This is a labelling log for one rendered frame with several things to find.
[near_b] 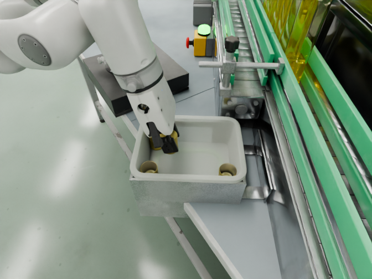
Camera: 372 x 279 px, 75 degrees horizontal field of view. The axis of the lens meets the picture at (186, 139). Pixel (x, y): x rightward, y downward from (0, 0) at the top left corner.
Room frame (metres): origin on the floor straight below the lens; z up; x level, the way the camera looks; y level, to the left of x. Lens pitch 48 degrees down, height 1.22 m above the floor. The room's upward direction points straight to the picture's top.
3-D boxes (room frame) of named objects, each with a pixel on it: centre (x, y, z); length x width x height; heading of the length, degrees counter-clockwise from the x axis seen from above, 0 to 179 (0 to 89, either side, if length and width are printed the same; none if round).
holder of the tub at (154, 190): (0.33, -0.03, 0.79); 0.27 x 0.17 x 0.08; 88
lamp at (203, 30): (0.87, -0.06, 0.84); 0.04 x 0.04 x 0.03
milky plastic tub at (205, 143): (0.33, -0.01, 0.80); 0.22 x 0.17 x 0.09; 88
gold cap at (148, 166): (0.29, 0.08, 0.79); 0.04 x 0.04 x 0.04
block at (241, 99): (0.44, -0.13, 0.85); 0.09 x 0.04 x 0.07; 88
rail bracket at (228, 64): (0.44, -0.11, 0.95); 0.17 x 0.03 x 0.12; 88
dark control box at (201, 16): (1.15, -0.07, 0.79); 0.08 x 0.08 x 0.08; 88
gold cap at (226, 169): (0.28, -0.08, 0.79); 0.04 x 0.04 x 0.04
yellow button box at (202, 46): (0.87, -0.06, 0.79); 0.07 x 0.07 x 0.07; 88
